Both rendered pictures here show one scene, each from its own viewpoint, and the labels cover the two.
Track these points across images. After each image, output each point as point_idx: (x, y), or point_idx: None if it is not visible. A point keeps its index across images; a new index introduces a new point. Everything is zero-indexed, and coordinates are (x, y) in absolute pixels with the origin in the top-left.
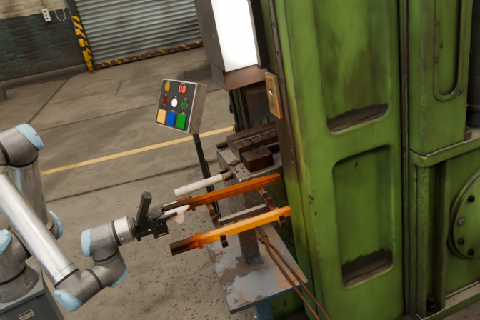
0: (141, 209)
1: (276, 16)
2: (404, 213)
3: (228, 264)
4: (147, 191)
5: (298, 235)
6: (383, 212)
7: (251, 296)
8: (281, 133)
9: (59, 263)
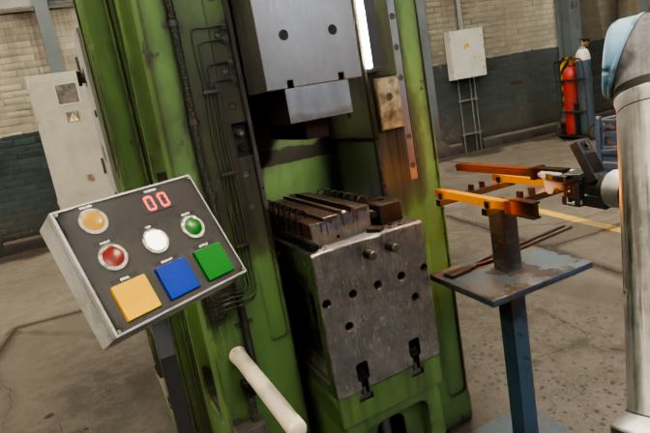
0: (597, 155)
1: (396, 6)
2: None
3: (525, 276)
4: (574, 141)
5: None
6: None
7: (562, 256)
8: (393, 155)
9: None
